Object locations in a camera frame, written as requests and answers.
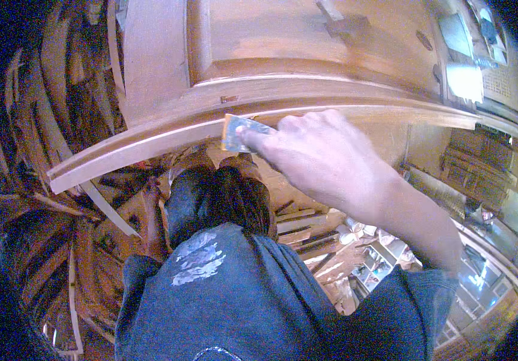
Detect person's right hand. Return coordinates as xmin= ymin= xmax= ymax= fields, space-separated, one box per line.
xmin=236 ymin=110 xmax=405 ymax=222

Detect yellow putty scraper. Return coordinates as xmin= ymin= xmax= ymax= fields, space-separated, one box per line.
xmin=220 ymin=114 xmax=278 ymax=154

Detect pile of wooden slats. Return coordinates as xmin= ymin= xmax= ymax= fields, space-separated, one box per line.
xmin=276 ymin=199 xmax=355 ymax=274

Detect person's legs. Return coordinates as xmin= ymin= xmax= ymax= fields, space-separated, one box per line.
xmin=164 ymin=156 xmax=278 ymax=250

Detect large wooden cabinet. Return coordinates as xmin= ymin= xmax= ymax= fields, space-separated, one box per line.
xmin=47 ymin=0 xmax=518 ymax=196

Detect dark wooden furniture piece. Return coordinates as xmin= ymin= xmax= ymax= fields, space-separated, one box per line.
xmin=439 ymin=130 xmax=517 ymax=205

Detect person's body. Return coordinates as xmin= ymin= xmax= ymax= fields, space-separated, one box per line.
xmin=115 ymin=223 xmax=461 ymax=361

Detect bright window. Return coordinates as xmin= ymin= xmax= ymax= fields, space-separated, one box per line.
xmin=437 ymin=0 xmax=509 ymax=104

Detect light wooden strip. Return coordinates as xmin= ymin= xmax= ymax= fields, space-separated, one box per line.
xmin=78 ymin=180 xmax=143 ymax=239

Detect heap of wooden furniture parts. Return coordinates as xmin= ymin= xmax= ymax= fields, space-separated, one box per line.
xmin=0 ymin=0 xmax=170 ymax=361

